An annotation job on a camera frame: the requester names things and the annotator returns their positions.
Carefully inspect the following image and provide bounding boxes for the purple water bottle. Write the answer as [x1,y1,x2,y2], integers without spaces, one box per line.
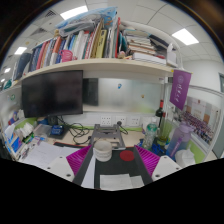
[166,122,194,159]

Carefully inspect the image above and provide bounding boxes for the green glass vase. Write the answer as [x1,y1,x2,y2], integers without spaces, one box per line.
[157,118,173,146]

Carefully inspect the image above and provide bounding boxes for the black computer monitor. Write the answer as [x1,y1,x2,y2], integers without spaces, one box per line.
[22,70,83,118]

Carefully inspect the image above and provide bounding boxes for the row of books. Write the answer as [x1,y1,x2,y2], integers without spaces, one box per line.
[28,15,127,71]

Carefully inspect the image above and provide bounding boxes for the stack of books right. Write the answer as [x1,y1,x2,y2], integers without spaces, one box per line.
[123,29,169,65]

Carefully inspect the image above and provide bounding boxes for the white tissue pack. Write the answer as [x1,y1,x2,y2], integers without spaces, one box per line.
[175,149,195,168]

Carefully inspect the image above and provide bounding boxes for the purple hanging pennant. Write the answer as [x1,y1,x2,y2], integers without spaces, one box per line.
[170,70,191,110]

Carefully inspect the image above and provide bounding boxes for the white ribbed cup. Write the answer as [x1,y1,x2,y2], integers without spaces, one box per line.
[93,140,112,162]

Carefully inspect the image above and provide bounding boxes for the red round coaster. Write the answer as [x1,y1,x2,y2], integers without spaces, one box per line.
[120,150,134,162]

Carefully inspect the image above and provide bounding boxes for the white paper sheet on mat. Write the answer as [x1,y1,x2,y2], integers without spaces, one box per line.
[100,174,144,191]

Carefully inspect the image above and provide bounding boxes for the group photo poster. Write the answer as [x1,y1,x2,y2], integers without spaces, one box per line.
[181,97,220,144]

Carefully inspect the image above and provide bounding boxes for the white papers on desk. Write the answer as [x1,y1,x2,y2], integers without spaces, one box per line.
[23,142,78,169]

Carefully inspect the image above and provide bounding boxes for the blue box under monitor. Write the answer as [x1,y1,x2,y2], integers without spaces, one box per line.
[51,125,64,135]

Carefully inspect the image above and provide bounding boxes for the dark wine bottle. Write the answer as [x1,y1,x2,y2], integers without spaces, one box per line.
[155,99,164,127]

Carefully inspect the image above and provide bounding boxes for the white wooden shelf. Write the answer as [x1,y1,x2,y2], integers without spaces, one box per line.
[13,20,184,88]

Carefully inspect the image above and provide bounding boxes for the grey metal laptop stand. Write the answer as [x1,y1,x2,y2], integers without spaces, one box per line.
[89,124,126,150]

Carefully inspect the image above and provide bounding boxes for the pink mug on shelf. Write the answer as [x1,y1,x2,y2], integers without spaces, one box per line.
[59,50,73,62]

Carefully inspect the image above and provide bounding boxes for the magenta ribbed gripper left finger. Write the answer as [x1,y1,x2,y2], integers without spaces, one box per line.
[66,146,90,174]

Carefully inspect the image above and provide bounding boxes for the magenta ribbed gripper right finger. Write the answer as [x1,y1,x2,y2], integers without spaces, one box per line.
[135,146,160,175]

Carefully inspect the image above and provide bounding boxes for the clear plastic water bottle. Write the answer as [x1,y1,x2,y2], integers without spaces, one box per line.
[143,117,158,149]

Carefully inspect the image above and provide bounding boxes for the black desk mat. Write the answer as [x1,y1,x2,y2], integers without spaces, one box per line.
[72,145,154,190]

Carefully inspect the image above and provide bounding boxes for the black cables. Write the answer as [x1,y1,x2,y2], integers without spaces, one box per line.
[56,115,129,146]

